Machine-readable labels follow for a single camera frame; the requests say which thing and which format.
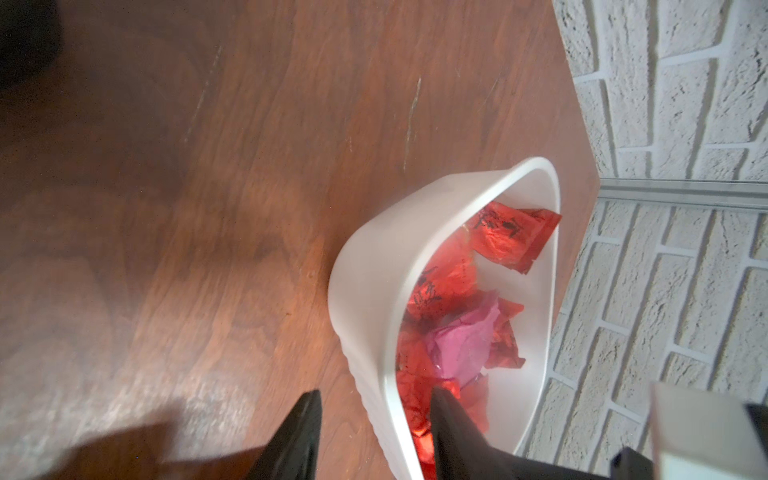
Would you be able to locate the black plastic tool case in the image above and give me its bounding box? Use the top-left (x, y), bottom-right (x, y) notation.
top-left (1, 0), bottom-right (62, 90)

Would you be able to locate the red tea bag end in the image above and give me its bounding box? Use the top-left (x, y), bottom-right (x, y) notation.
top-left (465, 201), bottom-right (562, 275)

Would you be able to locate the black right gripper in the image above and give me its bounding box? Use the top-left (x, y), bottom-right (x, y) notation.
top-left (503, 403), bottom-right (768, 480)

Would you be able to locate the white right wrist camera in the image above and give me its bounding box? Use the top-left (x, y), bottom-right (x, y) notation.
top-left (650, 383), bottom-right (767, 479)

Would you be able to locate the red tea bag box bottom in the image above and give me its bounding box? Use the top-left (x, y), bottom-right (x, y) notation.
top-left (396, 324), bottom-right (489, 479)

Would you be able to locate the white plastic storage box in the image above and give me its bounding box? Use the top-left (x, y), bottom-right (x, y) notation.
top-left (328, 157), bottom-right (561, 479)

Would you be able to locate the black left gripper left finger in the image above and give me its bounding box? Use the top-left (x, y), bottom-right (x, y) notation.
top-left (245, 389), bottom-right (323, 480)

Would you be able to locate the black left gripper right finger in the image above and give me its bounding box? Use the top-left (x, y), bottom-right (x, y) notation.
top-left (430, 387), bottom-right (516, 480)

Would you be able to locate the aluminium corner post right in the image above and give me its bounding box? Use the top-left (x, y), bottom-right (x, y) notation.
top-left (598, 179), bottom-right (767, 213)

